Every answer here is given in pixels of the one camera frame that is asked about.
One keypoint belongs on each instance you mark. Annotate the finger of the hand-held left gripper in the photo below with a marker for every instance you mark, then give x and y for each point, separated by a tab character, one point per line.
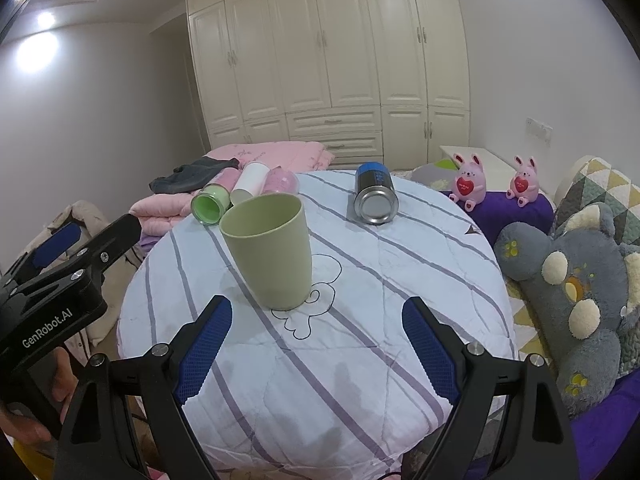
117	237
55	245

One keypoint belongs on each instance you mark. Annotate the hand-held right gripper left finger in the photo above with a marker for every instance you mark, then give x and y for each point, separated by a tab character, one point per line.
200	355

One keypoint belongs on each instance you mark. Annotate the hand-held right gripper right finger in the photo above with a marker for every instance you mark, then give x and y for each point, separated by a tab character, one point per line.
430	350

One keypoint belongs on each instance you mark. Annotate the blue and silver metal cup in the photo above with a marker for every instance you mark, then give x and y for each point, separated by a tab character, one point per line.
376	200

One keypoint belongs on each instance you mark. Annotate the small light green cup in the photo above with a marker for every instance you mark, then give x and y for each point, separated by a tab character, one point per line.
210	207

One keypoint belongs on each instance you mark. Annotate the olive green plastic cup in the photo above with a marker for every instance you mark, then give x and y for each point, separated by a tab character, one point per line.
265	260

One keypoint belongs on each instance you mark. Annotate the white cup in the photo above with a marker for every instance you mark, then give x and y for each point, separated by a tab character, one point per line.
250	180

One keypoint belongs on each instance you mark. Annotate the pink cup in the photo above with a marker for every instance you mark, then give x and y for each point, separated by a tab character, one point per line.
281	182

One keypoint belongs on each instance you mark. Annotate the person's left hand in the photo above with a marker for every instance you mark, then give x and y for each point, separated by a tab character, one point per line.
64	385

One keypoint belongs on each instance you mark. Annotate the white striped quilt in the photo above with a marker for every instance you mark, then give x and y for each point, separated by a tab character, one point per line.
360	310

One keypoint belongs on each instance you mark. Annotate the dark grey cloth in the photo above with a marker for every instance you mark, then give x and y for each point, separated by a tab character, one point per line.
192	175

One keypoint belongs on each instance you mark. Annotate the grey plush toy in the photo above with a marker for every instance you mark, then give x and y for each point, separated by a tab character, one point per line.
560	305

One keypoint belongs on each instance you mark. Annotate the pink bunny plush toy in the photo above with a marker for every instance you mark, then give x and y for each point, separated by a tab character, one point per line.
523	183
467	185

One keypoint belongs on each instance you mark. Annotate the grey green cushion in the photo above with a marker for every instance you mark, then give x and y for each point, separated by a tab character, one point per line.
432	172

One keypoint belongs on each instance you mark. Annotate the pink blanket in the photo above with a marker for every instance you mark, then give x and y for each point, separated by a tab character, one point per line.
280	152

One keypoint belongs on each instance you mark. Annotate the white nightstand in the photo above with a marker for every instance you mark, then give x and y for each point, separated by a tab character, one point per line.
492	160

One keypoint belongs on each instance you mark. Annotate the ceiling spot light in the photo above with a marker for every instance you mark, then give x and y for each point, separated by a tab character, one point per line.
46	20

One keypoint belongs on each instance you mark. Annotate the triangle patchwork pillow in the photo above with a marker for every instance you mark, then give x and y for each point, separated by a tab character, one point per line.
595	185

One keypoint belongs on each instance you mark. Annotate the cream wardrobe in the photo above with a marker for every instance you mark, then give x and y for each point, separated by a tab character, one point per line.
330	50

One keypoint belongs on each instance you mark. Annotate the white wall socket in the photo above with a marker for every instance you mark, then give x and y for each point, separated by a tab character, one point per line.
538	129

